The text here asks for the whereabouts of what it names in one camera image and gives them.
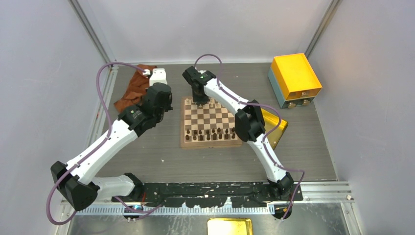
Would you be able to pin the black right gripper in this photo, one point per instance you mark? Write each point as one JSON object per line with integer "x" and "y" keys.
{"x": 202, "y": 101}

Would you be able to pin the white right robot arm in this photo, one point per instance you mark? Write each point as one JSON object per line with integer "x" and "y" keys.
{"x": 249, "y": 124}

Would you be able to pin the wooden chessboard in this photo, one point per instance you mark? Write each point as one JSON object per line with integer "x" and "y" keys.
{"x": 217, "y": 124}

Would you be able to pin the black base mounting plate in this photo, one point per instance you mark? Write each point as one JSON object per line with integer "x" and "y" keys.
{"x": 208, "y": 195}

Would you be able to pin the brown cloth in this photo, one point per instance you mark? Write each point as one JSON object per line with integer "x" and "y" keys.
{"x": 137, "y": 87}

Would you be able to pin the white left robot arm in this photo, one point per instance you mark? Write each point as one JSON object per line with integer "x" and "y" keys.
{"x": 77, "y": 180}

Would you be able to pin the yellow drawer box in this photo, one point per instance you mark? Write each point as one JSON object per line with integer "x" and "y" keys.
{"x": 293, "y": 80}

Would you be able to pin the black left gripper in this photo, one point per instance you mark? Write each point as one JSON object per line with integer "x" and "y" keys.
{"x": 169, "y": 106}

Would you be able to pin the gold tin lid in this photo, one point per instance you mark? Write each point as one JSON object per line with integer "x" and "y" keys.
{"x": 229, "y": 226}

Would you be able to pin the aluminium front rail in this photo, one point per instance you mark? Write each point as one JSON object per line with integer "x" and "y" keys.
{"x": 313, "y": 193}

